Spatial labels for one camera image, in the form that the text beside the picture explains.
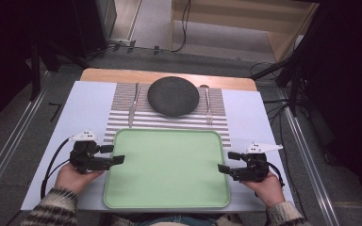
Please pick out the silver fork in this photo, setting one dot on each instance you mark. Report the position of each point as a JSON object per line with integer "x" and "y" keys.
{"x": 208, "y": 109}

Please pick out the power strip with plugs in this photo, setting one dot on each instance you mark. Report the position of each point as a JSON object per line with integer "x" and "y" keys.
{"x": 132, "y": 45}

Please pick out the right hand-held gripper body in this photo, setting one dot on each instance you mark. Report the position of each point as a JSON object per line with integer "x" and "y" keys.
{"x": 256, "y": 166}

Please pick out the black round plate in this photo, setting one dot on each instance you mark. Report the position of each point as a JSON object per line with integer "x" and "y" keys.
{"x": 173, "y": 96}

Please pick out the metal floor rail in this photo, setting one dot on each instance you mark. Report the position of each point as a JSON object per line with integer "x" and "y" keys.
{"x": 311, "y": 163}
{"x": 9, "y": 150}

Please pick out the striped brown placemat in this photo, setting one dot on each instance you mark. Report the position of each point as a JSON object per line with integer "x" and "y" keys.
{"x": 169, "y": 122}

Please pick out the person's blue jeans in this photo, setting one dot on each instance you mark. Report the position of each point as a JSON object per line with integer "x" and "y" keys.
{"x": 182, "y": 220}

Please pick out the person's left hand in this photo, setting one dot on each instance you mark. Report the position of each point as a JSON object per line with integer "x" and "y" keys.
{"x": 72, "y": 180}

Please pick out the silver table knife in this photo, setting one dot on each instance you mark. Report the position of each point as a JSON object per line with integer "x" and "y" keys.
{"x": 133, "y": 109}

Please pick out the black metal stand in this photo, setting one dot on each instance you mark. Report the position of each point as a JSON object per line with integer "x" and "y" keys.
{"x": 36, "y": 69}
{"x": 293, "y": 81}

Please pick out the white table sheet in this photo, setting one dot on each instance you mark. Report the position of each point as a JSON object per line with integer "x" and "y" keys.
{"x": 85, "y": 106}

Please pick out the person's right hand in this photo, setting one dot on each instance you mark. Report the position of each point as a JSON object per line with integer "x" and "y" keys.
{"x": 270, "y": 190}

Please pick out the light green tray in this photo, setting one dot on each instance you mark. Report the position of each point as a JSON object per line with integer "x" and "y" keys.
{"x": 166, "y": 169}

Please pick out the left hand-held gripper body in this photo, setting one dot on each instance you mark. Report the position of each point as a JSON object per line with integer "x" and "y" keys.
{"x": 81, "y": 157}

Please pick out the black cabinet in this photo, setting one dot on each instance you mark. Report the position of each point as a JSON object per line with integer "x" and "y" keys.
{"x": 94, "y": 25}

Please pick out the wooden shelf unit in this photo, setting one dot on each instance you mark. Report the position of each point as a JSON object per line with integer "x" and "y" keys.
{"x": 232, "y": 19}

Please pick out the wooden table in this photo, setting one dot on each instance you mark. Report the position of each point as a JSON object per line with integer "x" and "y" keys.
{"x": 116, "y": 76}

